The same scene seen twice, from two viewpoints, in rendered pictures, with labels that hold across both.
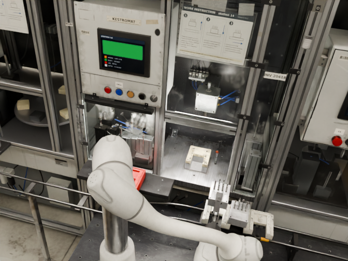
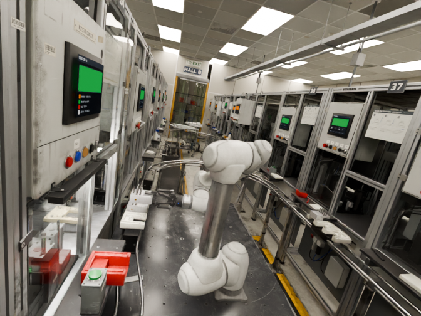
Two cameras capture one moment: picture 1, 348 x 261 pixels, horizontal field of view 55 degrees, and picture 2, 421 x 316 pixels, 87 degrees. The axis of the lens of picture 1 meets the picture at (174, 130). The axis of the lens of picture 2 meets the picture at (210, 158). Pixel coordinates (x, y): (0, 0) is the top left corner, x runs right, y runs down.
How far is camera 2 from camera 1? 1.81 m
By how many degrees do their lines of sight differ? 100
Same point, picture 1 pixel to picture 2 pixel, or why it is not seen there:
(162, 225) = not seen: hidden behind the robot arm
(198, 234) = not seen: hidden behind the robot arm
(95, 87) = (54, 168)
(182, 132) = not seen: outside the picture
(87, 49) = (49, 89)
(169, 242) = (144, 271)
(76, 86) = (19, 195)
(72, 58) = (13, 123)
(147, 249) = (157, 286)
